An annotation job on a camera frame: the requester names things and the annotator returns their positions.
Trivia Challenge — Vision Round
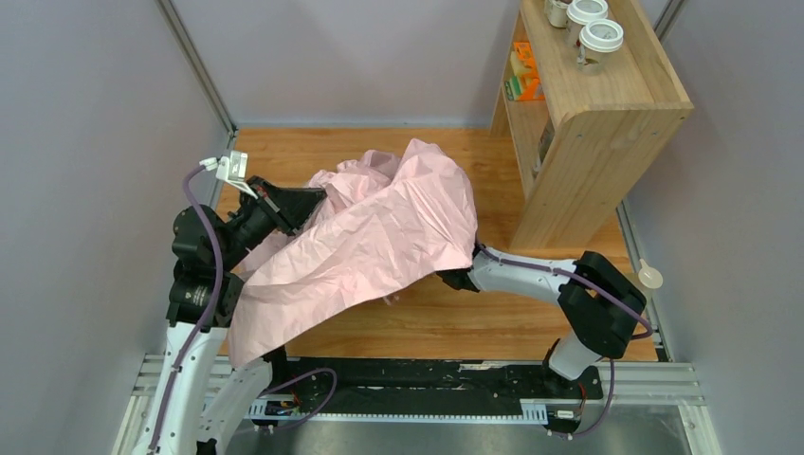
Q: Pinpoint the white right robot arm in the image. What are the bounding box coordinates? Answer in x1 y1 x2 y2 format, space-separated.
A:
437 244 653 380

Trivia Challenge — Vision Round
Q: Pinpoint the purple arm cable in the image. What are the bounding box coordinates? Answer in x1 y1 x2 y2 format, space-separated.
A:
147 159 224 453
474 241 654 439

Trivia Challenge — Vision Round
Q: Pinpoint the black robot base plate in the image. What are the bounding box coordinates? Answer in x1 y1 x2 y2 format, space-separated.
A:
249 357 612 433

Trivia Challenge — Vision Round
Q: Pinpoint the front white lidded cup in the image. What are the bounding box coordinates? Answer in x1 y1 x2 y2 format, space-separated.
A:
576 19 624 75

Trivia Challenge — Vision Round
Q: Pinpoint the green juice bottle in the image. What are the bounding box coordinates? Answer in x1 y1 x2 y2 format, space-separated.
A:
629 259 664 301

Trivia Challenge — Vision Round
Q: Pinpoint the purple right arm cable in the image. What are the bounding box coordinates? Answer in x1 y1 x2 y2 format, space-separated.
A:
474 241 654 439

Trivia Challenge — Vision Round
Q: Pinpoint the orange box on shelf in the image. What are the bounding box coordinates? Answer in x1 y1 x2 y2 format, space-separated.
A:
502 42 545 101

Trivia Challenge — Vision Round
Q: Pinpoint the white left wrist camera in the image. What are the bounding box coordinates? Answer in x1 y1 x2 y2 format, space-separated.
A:
215 150 257 199

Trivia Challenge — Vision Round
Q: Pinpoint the white lidded cup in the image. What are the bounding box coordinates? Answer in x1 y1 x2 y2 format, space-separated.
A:
564 0 609 47
576 19 624 75
544 0 572 28

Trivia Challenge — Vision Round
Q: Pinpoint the aluminium frame rail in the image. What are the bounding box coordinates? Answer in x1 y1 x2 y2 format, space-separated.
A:
113 355 722 454

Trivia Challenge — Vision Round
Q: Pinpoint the back white lidded cup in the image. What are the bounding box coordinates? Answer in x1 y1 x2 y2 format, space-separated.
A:
544 0 572 28

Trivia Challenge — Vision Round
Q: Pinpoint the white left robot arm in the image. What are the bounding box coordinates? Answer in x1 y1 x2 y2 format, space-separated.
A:
133 176 326 454

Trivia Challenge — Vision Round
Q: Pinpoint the wooden shelf unit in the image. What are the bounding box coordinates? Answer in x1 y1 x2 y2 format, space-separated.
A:
490 1 694 249

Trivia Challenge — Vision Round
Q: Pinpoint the middle white lidded cup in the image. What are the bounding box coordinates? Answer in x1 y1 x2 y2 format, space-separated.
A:
564 0 609 47

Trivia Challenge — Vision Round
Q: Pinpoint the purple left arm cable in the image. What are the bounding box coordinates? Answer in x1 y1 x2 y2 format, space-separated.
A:
147 159 224 453

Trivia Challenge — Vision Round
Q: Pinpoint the pink folding umbrella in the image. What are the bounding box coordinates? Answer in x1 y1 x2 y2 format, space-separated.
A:
228 139 478 368

